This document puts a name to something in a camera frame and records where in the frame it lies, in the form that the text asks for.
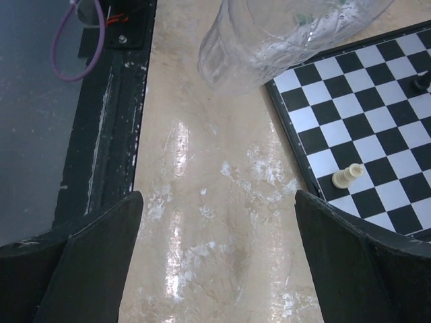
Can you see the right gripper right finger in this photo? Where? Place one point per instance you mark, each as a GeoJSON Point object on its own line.
{"type": "Point", "coordinates": [362, 272]}

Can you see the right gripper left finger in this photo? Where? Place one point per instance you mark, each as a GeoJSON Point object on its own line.
{"type": "Point", "coordinates": [74, 272]}

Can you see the clear bottle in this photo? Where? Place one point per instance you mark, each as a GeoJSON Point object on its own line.
{"type": "Point", "coordinates": [251, 42]}

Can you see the cream chess piece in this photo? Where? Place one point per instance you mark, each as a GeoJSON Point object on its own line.
{"type": "Point", "coordinates": [342, 179]}

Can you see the black white chessboard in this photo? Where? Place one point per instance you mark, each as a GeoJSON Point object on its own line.
{"type": "Point", "coordinates": [354, 104]}

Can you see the black chess piece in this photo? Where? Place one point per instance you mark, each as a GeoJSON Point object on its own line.
{"type": "Point", "coordinates": [421, 83]}

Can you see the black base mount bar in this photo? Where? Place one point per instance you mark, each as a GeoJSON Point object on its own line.
{"type": "Point", "coordinates": [101, 158]}

